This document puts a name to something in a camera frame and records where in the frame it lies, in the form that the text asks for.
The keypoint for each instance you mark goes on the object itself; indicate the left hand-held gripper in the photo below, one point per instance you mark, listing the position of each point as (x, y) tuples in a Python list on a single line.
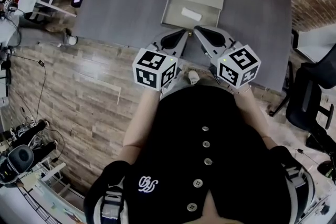
[(147, 70)]

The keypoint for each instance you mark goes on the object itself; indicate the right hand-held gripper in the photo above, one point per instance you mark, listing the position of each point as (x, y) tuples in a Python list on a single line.
[(236, 68)]

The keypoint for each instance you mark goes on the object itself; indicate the white roll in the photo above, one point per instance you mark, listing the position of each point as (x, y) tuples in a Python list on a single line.
[(191, 13)]

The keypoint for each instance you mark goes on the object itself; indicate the person's left forearm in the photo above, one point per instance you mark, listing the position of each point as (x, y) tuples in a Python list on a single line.
[(141, 118)]

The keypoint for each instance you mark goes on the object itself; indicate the person's right forearm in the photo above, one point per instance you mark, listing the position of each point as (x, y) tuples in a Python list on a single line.
[(252, 112)]

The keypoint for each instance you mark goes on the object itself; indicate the person's white shoe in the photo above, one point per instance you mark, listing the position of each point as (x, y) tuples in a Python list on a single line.
[(193, 77)]

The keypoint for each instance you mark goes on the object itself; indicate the person's black buttoned shirt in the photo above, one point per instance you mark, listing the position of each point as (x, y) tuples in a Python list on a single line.
[(199, 118)]

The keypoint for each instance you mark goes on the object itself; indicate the white cabinet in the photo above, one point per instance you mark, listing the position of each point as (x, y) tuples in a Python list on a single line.
[(315, 39)]

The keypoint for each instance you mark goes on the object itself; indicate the black office chair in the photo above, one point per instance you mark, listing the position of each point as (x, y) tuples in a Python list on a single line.
[(304, 102)]

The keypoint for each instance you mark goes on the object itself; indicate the grey padded chair headrest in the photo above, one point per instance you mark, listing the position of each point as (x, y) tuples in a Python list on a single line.
[(21, 158)]

